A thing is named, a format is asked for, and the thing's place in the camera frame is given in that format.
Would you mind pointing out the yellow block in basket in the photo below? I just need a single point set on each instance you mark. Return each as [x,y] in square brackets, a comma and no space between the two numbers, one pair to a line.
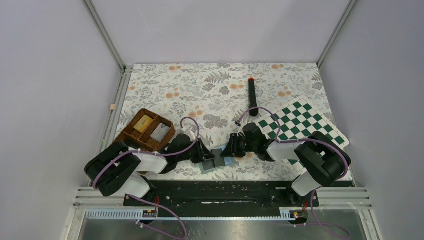
[143,123]

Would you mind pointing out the green white chessboard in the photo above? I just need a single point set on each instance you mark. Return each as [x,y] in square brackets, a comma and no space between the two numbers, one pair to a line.
[299,119]

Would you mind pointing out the white card in basket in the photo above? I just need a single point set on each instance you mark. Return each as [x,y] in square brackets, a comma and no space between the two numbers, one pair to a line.
[159,133]

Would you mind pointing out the black microphone orange tip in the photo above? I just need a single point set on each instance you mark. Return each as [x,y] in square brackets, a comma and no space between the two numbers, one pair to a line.
[252,98]

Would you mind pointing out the floral patterned table mat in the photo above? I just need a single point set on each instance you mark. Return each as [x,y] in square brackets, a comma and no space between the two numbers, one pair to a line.
[217,94]

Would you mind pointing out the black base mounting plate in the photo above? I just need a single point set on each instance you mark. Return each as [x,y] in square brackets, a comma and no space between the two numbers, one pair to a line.
[175,194]

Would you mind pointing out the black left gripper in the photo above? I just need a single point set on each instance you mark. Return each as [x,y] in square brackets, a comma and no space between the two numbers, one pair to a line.
[206,153]

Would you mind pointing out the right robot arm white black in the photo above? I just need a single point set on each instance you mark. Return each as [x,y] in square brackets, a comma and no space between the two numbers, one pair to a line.
[323,160]

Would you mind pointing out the aluminium cable duct rail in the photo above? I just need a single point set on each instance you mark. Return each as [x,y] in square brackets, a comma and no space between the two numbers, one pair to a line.
[149,214]

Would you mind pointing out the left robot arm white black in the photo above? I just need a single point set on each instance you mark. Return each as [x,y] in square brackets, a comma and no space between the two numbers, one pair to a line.
[116,169]

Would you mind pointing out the brown wicker basket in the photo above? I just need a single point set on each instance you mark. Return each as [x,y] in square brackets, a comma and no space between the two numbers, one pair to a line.
[135,139]

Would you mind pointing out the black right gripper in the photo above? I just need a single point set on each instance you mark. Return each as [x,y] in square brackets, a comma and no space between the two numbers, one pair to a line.
[229,151]

